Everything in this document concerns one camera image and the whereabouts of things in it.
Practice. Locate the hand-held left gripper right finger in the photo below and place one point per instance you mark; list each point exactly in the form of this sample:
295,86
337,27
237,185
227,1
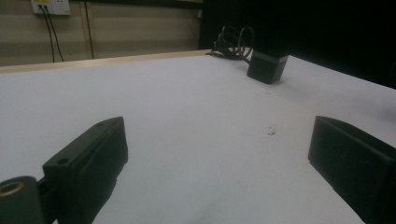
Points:
351,155

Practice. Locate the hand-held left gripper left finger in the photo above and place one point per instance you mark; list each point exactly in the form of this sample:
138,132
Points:
90,158

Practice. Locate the black power adapter box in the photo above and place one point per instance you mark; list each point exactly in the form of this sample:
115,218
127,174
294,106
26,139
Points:
266,67

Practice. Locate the black curtain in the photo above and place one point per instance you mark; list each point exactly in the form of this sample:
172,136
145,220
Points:
299,31

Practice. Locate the white wall socket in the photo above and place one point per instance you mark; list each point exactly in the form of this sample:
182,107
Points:
51,6

